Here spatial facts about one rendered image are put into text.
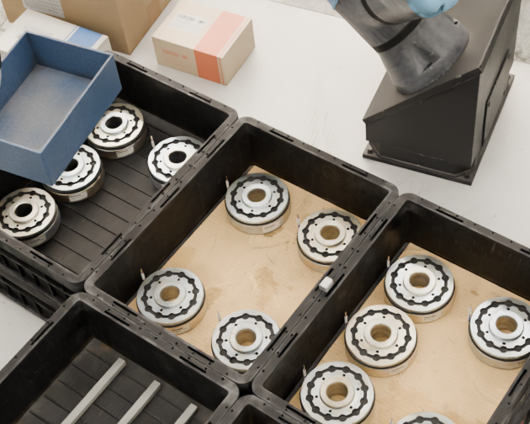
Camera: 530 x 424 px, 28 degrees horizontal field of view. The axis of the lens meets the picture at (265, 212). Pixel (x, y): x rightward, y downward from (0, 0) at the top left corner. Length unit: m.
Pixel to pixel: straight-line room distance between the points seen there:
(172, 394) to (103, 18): 0.89
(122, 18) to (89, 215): 0.52
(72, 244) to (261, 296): 0.33
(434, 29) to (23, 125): 0.67
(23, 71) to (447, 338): 0.74
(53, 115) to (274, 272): 0.41
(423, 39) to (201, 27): 0.53
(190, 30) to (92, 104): 0.62
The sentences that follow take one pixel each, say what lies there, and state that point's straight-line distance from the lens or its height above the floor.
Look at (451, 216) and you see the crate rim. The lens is 1.56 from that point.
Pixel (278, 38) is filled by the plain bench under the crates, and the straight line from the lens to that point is 2.16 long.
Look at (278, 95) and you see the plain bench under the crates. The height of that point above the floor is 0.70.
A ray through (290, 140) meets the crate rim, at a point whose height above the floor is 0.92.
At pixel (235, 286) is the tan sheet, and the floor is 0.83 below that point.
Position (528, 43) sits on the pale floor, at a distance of 3.18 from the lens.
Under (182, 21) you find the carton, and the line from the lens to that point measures 2.12.
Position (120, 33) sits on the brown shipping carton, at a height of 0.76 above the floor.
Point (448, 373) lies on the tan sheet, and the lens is 1.53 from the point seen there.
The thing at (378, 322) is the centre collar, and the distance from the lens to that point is 1.52.
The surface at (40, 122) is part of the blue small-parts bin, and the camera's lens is 1.56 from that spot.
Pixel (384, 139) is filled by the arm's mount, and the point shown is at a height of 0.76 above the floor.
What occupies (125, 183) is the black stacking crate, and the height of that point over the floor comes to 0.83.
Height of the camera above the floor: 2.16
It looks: 52 degrees down
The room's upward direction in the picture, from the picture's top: 8 degrees counter-clockwise
